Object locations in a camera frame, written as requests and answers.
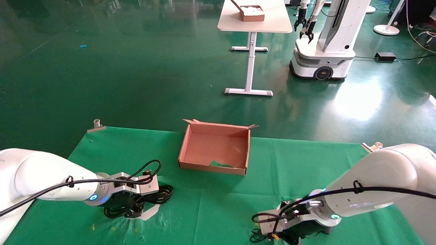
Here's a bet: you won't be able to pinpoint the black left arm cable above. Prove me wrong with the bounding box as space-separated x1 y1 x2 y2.
0 159 162 217

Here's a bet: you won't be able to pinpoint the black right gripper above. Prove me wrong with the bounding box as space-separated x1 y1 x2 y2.
283 221 336 245

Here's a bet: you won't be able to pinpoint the small brown cardboard box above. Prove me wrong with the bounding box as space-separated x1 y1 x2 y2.
231 0 265 22

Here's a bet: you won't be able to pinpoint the large green table cloth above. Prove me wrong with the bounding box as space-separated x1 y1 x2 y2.
2 127 424 245

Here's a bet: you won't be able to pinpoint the black cabinet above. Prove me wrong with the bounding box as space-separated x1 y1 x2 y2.
409 0 436 25

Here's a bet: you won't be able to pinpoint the black power brick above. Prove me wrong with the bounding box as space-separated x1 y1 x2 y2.
375 52 397 62

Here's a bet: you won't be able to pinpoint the white packing pieces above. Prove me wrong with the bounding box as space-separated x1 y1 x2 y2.
240 5 264 15

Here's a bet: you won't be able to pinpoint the open brown cardboard box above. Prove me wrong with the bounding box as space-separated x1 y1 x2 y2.
178 118 259 176

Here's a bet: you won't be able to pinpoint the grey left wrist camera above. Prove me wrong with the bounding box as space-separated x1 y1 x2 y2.
108 171 160 197

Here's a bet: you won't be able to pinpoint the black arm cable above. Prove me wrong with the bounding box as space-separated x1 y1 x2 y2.
251 180 436 235
0 159 162 217

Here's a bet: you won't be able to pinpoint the white wheeled idle robot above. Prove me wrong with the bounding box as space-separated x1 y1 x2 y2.
290 0 372 81

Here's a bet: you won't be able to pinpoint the silver metal binder clip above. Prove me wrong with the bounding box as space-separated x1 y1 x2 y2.
87 118 106 133
361 142 384 153

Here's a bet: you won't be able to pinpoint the white standing fan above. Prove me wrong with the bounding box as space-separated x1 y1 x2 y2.
373 0 406 36

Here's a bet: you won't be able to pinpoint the black idle robot gripper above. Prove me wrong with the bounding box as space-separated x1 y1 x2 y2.
300 19 315 44
294 14 307 32

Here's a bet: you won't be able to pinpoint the white pedestal table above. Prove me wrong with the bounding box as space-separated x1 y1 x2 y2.
217 0 293 97

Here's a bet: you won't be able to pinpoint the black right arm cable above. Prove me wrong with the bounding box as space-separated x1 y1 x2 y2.
251 180 436 235

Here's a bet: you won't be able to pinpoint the black power cord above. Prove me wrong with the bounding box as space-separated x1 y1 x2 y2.
103 184 175 219

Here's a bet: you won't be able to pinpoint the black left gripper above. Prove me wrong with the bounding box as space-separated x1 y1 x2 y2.
102 192 145 218

